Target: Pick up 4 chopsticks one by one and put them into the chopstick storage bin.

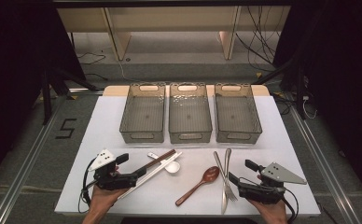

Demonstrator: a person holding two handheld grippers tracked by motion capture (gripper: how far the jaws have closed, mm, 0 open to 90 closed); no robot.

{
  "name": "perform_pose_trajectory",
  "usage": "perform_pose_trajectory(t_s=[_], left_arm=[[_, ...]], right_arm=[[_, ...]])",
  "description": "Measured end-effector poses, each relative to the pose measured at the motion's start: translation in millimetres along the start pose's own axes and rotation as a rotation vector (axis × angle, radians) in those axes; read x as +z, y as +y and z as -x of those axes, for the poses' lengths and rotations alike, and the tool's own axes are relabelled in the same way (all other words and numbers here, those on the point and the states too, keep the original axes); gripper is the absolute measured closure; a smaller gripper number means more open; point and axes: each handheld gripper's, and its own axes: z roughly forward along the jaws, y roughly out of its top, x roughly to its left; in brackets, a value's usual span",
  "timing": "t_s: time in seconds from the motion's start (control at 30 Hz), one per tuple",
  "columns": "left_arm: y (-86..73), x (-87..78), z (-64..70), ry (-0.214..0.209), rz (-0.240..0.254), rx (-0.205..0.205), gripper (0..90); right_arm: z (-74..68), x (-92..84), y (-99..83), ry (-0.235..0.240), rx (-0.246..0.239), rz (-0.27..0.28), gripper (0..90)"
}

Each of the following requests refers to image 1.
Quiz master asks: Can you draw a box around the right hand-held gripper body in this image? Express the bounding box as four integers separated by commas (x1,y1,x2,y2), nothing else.
237,161,308,205

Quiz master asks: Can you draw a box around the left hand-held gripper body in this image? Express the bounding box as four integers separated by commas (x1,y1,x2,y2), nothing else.
88,148,139,191

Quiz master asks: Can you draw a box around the silver metal fork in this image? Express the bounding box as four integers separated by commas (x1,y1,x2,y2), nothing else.
213,150,239,203

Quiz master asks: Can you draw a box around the silver metal knife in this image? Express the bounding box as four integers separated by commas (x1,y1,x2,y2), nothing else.
220,147,232,215

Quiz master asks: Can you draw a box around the white chopstick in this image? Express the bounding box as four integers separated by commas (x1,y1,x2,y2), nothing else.
118,152,183,201
138,151,181,179

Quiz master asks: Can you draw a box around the brown wooden spoon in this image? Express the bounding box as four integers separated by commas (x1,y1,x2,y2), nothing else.
174,165,221,207

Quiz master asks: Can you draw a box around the white ceramic spoon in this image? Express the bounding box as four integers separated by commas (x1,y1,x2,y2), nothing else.
146,151,181,174

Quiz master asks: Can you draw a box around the transparent grey plastic bin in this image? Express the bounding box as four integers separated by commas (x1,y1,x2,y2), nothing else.
214,82,263,145
118,82,167,145
168,81,214,145

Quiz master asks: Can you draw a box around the person's left hand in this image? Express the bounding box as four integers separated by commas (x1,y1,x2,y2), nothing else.
89,185,130,216

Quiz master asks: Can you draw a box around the person's right hand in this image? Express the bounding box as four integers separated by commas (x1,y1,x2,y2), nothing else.
248,199,288,219

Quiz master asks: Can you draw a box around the white table sheet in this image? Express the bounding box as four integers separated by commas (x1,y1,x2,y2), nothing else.
54,94,322,217

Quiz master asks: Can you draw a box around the black tripod stand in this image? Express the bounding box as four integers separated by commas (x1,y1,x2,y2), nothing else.
40,66,100,125
253,59,308,120

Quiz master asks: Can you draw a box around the black curtain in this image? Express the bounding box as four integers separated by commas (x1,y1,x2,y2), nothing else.
273,0,362,206
0,0,88,190

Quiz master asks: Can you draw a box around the beige wooden desk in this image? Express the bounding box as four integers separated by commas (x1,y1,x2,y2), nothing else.
57,5,292,62

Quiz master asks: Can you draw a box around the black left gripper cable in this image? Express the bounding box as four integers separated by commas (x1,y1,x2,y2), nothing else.
77,158,98,215

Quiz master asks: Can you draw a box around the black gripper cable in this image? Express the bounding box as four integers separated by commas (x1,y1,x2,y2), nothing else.
281,186,300,224
77,158,98,215

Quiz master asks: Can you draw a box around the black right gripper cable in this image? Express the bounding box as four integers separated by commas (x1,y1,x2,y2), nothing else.
281,186,300,224

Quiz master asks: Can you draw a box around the short aluminium floor rail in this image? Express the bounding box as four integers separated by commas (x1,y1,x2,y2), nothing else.
68,88,104,95

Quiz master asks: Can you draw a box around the white plug with cable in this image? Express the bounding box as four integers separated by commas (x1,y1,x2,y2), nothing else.
301,95,317,119

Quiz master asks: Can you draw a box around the white floor cable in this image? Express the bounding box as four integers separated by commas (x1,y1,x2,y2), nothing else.
117,59,136,83

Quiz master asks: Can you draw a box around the thin black floor cable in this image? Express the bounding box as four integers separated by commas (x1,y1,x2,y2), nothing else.
77,50,107,66

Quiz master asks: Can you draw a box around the black cable bundle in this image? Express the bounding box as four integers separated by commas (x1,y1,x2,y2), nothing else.
234,5,290,73

